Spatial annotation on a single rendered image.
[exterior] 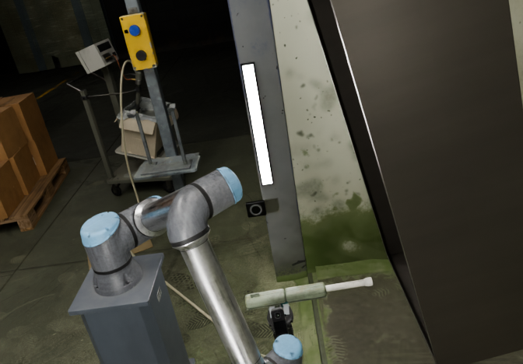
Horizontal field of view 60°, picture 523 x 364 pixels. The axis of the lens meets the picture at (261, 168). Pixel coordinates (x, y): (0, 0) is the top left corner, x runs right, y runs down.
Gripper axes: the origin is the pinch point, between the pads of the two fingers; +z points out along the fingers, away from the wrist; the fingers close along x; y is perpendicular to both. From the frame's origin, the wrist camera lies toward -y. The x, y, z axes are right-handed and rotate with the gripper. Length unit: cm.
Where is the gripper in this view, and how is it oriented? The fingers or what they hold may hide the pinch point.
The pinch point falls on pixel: (278, 300)
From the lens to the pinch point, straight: 183.8
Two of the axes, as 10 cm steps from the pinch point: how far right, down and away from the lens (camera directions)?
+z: -0.6, -5.2, 8.5
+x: 9.8, -2.1, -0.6
